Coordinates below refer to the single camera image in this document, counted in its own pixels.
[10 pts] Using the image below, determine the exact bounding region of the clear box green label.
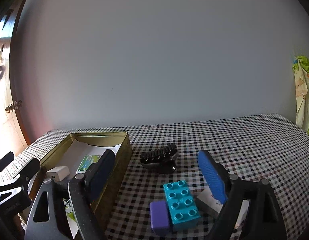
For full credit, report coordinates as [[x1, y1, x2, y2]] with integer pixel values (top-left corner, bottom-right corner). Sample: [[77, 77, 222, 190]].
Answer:
[[76, 155, 101, 174]]

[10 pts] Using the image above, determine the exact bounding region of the white power adapter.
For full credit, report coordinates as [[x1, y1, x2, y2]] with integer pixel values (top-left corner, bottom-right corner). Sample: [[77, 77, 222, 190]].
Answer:
[[46, 166, 70, 181]]

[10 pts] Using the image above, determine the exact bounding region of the lime green toy brick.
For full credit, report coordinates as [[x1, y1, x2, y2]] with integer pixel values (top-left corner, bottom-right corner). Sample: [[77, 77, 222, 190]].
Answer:
[[63, 198, 76, 222]]

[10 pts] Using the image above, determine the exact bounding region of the white small carton box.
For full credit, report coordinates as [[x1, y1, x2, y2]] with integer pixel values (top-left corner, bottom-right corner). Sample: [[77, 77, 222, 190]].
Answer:
[[195, 186, 249, 229]]

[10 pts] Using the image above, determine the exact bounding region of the gold metal tin box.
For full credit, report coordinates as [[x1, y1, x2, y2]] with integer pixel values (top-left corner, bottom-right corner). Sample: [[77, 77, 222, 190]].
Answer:
[[14, 129, 132, 231]]

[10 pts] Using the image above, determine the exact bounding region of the wooden door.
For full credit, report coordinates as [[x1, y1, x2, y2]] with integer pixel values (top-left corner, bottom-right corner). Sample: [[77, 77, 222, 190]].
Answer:
[[0, 0, 28, 159]]

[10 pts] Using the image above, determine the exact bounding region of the teal toy brick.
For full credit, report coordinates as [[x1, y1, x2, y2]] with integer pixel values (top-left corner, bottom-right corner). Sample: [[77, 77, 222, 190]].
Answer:
[[163, 180, 201, 231]]

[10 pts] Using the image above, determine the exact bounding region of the black hair claw clip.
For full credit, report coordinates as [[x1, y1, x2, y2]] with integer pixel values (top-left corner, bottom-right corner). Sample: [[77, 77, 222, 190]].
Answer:
[[140, 143, 179, 174]]

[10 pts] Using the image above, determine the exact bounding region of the brass door knob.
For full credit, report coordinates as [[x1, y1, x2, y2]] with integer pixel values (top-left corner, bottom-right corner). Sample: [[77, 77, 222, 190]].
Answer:
[[5, 100, 23, 113]]

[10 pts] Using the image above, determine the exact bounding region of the checkered tablecloth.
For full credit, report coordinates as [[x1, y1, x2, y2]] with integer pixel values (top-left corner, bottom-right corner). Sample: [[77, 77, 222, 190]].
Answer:
[[0, 113, 309, 240]]

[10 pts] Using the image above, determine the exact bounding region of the purple toy block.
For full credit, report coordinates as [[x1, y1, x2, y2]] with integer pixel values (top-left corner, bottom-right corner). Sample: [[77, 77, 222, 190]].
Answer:
[[150, 200, 171, 237]]

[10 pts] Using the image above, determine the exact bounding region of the black dark door ornament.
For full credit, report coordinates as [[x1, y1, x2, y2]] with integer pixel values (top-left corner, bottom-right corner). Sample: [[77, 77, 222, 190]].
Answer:
[[0, 44, 5, 81]]

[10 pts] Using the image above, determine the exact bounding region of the green patterned hanging cloth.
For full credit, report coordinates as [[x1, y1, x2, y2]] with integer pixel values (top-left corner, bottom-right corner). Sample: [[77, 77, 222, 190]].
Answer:
[[292, 56, 309, 135]]

